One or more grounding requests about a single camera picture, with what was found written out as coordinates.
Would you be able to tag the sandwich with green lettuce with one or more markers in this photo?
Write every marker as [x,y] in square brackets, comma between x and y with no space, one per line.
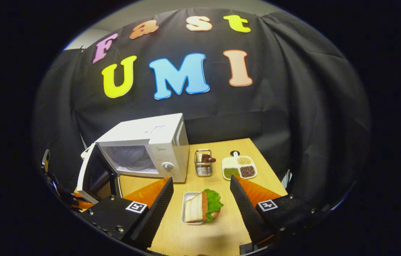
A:
[200,208]

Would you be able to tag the small white rectangular tray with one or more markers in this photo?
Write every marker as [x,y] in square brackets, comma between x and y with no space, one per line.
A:
[186,199]

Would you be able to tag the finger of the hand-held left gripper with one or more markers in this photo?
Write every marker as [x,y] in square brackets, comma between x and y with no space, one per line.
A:
[81,203]

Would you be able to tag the black backdrop cloth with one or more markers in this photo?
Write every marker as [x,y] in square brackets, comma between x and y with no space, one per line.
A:
[275,89]

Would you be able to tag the white microwave oven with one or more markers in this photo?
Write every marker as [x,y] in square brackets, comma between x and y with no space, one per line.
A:
[161,142]

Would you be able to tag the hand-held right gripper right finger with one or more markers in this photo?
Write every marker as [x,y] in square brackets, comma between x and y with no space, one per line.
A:
[246,213]

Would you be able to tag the white divided plate with beans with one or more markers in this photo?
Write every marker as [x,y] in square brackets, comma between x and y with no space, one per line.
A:
[239,167]

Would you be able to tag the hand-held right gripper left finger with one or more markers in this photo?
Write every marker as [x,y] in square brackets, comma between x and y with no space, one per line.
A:
[156,217]

